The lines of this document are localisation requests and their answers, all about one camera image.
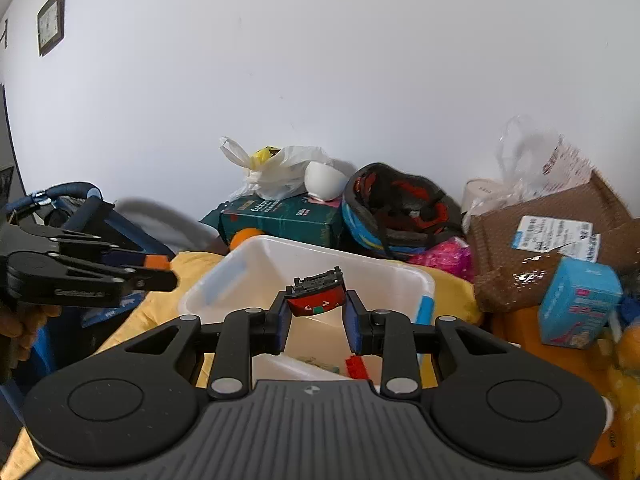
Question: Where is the blue patterned cloth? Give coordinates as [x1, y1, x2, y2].
[81, 291, 147, 329]

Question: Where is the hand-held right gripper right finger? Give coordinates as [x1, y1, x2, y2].
[342, 290, 516, 401]

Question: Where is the red toy brick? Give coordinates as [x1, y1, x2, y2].
[344, 354, 372, 381]

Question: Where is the person's left hand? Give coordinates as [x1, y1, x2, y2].
[0, 305, 62, 363]

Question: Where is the white bowl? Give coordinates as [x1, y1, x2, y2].
[304, 161, 347, 200]

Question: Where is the brown cardboard box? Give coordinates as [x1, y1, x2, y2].
[467, 170, 633, 315]

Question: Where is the white cylinder box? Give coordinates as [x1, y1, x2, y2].
[461, 178, 506, 218]

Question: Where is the light blue tissue pack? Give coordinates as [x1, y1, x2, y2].
[538, 257, 624, 350]

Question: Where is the brown framed wall clock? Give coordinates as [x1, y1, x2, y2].
[36, 0, 66, 57]

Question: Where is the bag of oranges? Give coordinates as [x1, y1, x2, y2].
[587, 310, 640, 466]

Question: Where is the green tissue pack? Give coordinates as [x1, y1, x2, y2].
[200, 192, 346, 250]

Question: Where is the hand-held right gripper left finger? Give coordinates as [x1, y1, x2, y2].
[120, 294, 292, 401]

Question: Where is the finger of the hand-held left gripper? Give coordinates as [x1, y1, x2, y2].
[22, 224, 149, 267]
[7, 252, 179, 307]

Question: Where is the clear plastic bag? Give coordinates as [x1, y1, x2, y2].
[462, 115, 608, 221]

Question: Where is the orange fruit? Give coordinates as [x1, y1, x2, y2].
[229, 227, 265, 252]

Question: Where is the white plastic bag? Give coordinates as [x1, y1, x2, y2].
[218, 137, 333, 202]

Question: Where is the red black toy piece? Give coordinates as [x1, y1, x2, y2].
[285, 266, 349, 318]

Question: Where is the blue black bicycle helmet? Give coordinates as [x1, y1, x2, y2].
[342, 162, 463, 261]

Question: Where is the pink mesh item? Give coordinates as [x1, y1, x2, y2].
[409, 236, 475, 283]

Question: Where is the white plastic container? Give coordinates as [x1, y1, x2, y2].
[179, 235, 436, 386]

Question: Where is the yellow cloth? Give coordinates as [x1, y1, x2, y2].
[0, 250, 483, 480]

